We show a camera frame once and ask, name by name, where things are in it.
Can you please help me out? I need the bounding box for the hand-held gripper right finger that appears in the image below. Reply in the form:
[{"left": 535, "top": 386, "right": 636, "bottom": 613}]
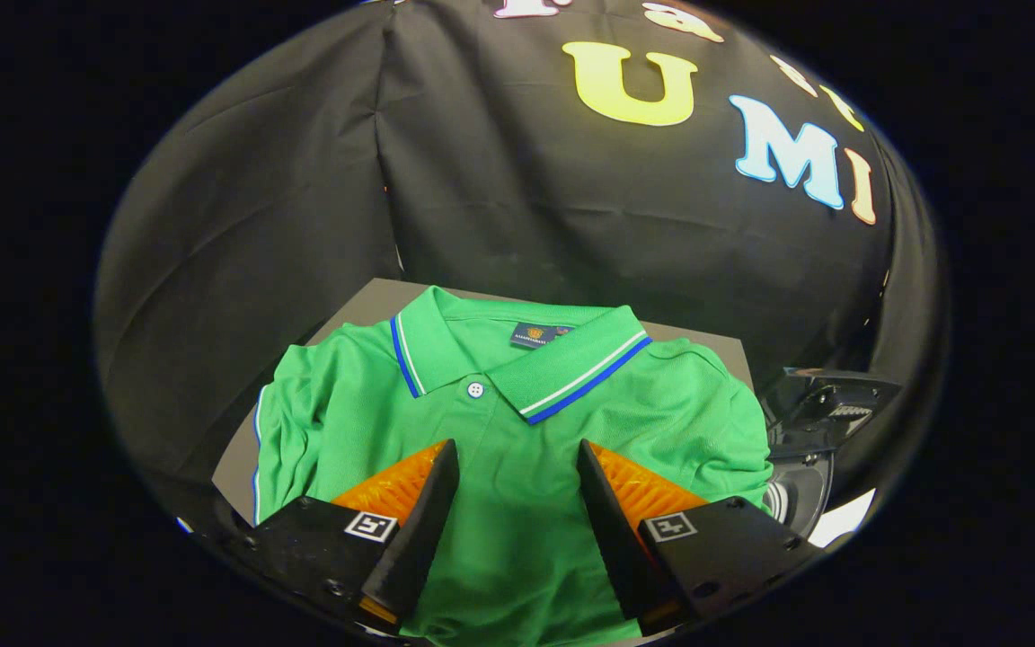
[{"left": 576, "top": 439, "right": 829, "bottom": 635}]

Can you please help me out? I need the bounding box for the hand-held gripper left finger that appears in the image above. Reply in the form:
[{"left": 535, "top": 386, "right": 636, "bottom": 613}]
[{"left": 221, "top": 439, "right": 462, "bottom": 635}]

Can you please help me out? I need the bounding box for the green polo shirt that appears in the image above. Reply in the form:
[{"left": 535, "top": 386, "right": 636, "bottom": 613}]
[{"left": 251, "top": 285, "right": 775, "bottom": 647}]

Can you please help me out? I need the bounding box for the grey cabinet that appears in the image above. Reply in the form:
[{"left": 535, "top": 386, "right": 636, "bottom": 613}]
[{"left": 211, "top": 277, "right": 757, "bottom": 527}]

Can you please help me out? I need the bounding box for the black backdrop cloth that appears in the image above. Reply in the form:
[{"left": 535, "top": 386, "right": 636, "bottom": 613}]
[{"left": 93, "top": 0, "right": 951, "bottom": 509}]

